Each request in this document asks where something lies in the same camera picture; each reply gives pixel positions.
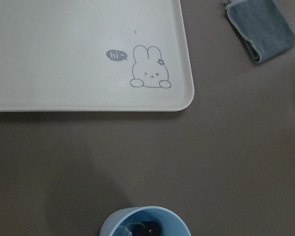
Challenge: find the dark cherry pair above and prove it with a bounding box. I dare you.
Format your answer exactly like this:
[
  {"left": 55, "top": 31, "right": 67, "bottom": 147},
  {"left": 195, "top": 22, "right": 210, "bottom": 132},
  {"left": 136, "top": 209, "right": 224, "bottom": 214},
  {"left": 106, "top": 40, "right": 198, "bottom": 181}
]
[{"left": 116, "top": 221, "right": 162, "bottom": 236}]

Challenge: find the light blue plastic cup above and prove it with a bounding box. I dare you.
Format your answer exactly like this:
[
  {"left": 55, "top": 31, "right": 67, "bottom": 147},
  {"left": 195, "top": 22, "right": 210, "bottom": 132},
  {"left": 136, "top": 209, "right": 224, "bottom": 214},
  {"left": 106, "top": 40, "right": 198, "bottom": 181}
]
[{"left": 100, "top": 206, "right": 191, "bottom": 236}]

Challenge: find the cream rabbit tray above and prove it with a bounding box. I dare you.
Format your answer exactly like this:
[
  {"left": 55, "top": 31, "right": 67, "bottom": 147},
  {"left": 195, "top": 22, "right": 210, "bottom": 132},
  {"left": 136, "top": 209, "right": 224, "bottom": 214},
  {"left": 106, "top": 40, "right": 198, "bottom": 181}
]
[{"left": 0, "top": 0, "right": 194, "bottom": 112}]

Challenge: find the grey folded cloth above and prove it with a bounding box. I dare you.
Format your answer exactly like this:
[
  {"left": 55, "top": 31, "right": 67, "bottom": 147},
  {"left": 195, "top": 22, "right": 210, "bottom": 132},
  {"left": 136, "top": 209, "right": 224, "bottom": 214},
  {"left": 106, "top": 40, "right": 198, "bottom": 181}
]
[{"left": 225, "top": 0, "right": 295, "bottom": 63}]

